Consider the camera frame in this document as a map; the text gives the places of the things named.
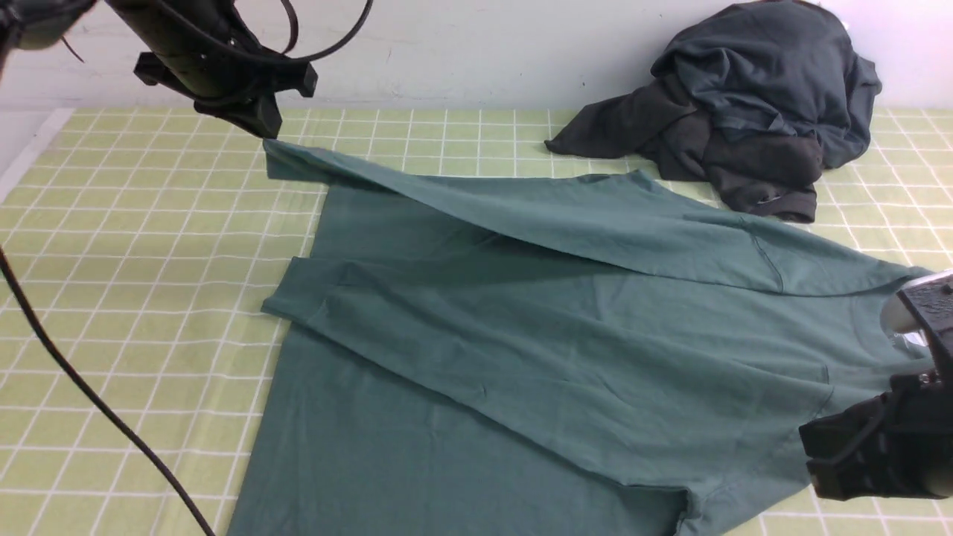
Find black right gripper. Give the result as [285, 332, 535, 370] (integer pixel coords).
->
[799, 372, 952, 501]

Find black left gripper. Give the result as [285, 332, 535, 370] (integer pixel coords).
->
[134, 31, 319, 139]

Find green long sleeve shirt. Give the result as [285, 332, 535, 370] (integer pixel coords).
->
[228, 141, 927, 535]

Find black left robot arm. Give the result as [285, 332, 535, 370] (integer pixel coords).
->
[108, 1, 319, 139]

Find green checkered tablecloth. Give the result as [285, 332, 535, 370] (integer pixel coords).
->
[1, 108, 952, 535]

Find dark grey clothes pile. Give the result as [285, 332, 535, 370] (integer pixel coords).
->
[545, 1, 882, 224]

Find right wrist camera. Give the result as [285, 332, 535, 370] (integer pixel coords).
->
[881, 270, 952, 384]

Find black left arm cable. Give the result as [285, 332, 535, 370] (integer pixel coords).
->
[0, 249, 217, 536]

